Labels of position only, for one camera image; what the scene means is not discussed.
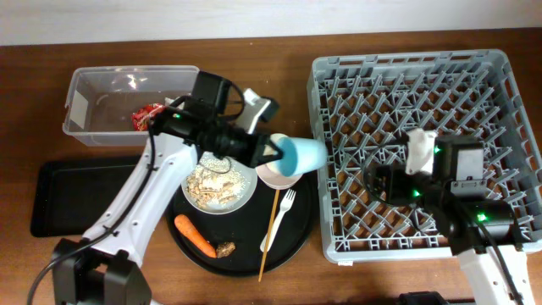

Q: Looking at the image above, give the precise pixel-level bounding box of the grey plate with food scraps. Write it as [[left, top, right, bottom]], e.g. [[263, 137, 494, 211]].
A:
[[181, 152, 257, 215]]

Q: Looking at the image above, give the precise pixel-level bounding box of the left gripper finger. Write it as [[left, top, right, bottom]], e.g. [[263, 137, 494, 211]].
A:
[[263, 134, 283, 153], [260, 150, 283, 165]]

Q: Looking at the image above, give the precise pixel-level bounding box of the red snack wrapper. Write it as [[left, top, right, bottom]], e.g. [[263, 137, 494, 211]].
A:
[[130, 103, 165, 131]]

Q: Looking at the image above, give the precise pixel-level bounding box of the round black serving tray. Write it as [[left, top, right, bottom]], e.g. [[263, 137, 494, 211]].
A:
[[166, 171, 318, 277]]

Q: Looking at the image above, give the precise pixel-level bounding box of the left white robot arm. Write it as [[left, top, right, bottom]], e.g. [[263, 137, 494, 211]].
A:
[[43, 71, 283, 304]]

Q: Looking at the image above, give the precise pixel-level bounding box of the wooden chopstick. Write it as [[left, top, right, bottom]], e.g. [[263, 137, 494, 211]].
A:
[[258, 189, 280, 283]]

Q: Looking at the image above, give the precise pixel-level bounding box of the clear plastic bin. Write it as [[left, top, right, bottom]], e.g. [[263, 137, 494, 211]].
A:
[[63, 65, 199, 147]]

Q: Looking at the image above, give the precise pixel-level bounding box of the grey dishwasher rack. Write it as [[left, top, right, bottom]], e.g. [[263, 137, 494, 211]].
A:
[[307, 49, 541, 264]]

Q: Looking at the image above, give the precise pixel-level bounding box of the cream plastic cup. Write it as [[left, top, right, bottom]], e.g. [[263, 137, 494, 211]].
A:
[[264, 133, 286, 175]]

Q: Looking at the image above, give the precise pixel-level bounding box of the pink saucer plate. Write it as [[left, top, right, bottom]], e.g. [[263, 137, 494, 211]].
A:
[[256, 165, 301, 190]]

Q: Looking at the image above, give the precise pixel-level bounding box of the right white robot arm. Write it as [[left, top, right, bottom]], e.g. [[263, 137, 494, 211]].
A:
[[361, 130, 534, 304]]

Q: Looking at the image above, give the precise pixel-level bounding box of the white tissue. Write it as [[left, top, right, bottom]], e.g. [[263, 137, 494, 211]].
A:
[[164, 97, 174, 106]]

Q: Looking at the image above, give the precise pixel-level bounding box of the white plastic fork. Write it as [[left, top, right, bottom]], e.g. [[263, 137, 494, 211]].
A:
[[260, 189, 296, 252]]

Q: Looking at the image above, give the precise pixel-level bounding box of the orange carrot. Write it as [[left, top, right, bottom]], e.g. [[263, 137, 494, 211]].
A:
[[174, 214, 217, 258]]

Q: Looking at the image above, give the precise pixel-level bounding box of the brown food chunk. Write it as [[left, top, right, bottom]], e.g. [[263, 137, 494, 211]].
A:
[[216, 241, 236, 258]]

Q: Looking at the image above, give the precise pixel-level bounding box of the blue plastic cup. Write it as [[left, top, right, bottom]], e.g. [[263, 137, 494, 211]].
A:
[[277, 137, 328, 176]]

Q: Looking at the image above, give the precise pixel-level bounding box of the black rectangular tray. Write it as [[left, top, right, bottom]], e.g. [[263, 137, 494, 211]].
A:
[[30, 156, 139, 237]]

